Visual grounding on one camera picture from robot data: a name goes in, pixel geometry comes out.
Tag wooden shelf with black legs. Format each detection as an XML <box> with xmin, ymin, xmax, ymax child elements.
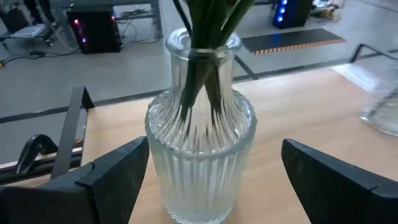
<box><xmin>51</xmin><ymin>43</ymin><xmax>398</xmax><ymax>224</ymax></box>

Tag black computer tower blue lights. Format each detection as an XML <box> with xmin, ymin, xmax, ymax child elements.
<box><xmin>272</xmin><ymin>0</ymin><xmax>313</xmax><ymax>30</ymax></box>

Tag diamond-cut clear glass vase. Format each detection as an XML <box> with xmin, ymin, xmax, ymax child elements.
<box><xmin>359</xmin><ymin>60</ymin><xmax>398</xmax><ymax>138</ymax></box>

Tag black hazard-striped floor mat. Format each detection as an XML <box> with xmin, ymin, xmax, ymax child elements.
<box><xmin>241</xmin><ymin>28</ymin><xmax>347</xmax><ymax>56</ymax></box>

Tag black computer tower red lights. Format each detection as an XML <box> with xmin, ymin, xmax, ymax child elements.
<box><xmin>66</xmin><ymin>6</ymin><xmax>124</xmax><ymax>55</ymax></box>

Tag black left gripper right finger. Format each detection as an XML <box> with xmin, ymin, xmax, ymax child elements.
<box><xmin>281</xmin><ymin>138</ymin><xmax>398</xmax><ymax>224</ymax></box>

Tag ribbed clear glass vase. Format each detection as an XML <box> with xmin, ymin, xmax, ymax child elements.
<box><xmin>144</xmin><ymin>27</ymin><xmax>257</xmax><ymax>224</ymax></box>

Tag black metal rig frame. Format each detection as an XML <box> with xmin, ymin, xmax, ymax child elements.
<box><xmin>0</xmin><ymin>149</ymin><xmax>83</xmax><ymax>185</ymax></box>

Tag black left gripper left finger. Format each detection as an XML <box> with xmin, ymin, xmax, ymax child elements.
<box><xmin>0</xmin><ymin>136</ymin><xmax>150</xmax><ymax>224</ymax></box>

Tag grey metal table leg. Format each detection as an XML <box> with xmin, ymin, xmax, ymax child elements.
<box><xmin>150</xmin><ymin>0</ymin><xmax>164</xmax><ymax>39</ymax></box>

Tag tangled black floor cables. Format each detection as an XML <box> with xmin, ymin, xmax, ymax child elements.
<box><xmin>118</xmin><ymin>8</ymin><xmax>158</xmax><ymax>45</ymax></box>

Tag flat white grey device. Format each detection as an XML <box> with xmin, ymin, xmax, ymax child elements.
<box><xmin>11</xmin><ymin>24</ymin><xmax>47</xmax><ymax>40</ymax></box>

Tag black floor power cable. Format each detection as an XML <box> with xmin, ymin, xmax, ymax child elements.
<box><xmin>0</xmin><ymin>48</ymin><xmax>82</xmax><ymax>68</ymax></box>

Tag black clamp hook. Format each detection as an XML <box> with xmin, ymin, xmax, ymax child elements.
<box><xmin>15</xmin><ymin>134</ymin><xmax>58</xmax><ymax>175</ymax></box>

